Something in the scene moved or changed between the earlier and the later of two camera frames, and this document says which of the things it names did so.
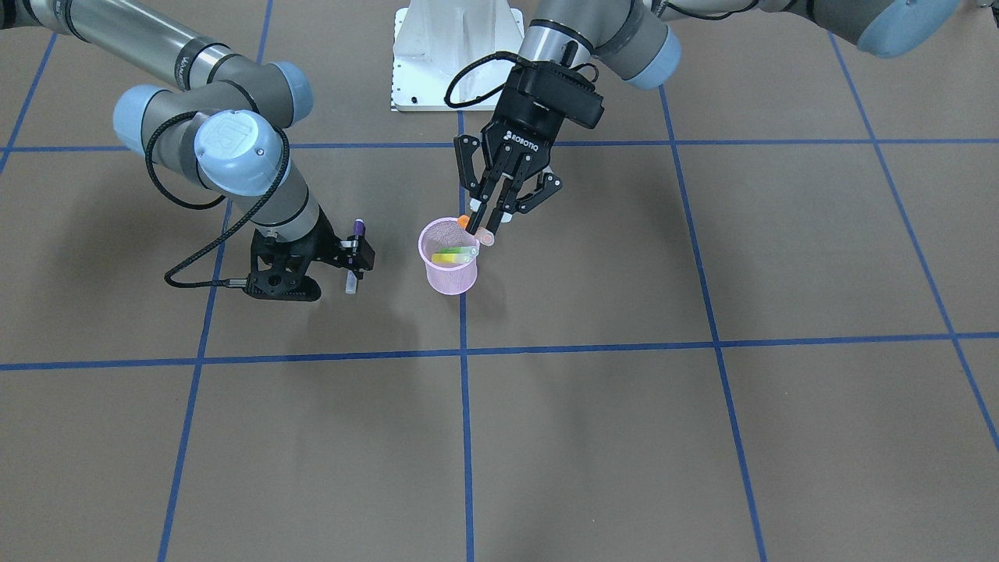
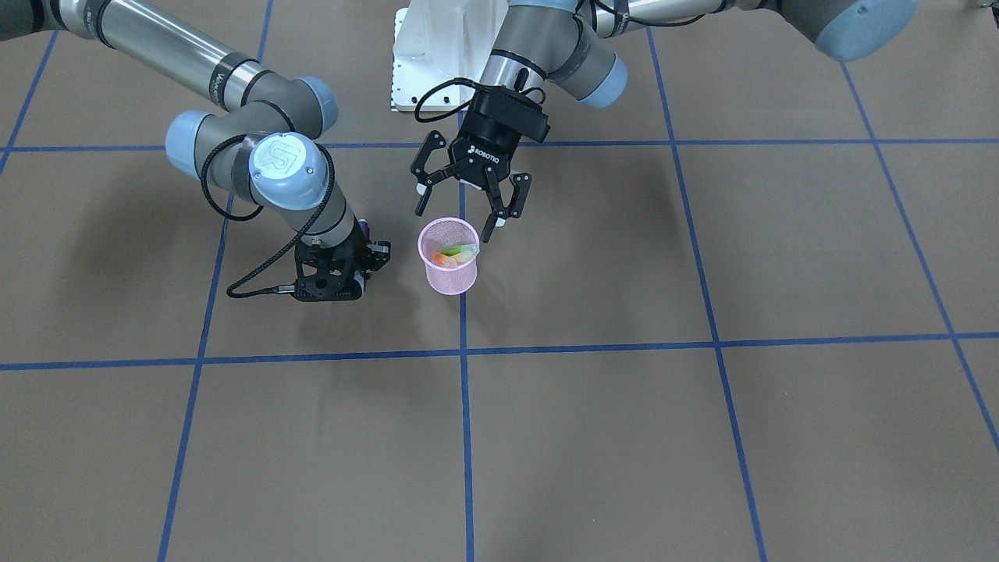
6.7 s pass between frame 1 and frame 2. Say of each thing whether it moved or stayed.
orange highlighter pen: moved
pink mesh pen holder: stayed
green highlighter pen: stayed
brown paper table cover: stayed
